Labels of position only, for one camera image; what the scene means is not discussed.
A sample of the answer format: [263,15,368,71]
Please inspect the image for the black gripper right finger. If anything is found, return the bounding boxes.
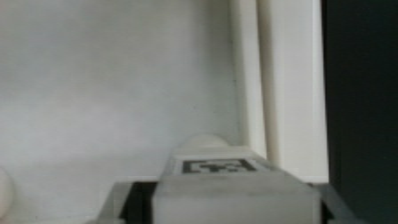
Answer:
[309,183,369,224]

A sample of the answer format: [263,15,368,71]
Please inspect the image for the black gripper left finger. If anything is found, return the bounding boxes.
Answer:
[89,181,158,224]

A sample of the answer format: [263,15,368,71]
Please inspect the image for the white table leg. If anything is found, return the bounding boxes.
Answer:
[153,135,321,224]

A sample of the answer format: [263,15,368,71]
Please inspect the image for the white square tabletop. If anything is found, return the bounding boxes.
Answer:
[0,0,329,224]

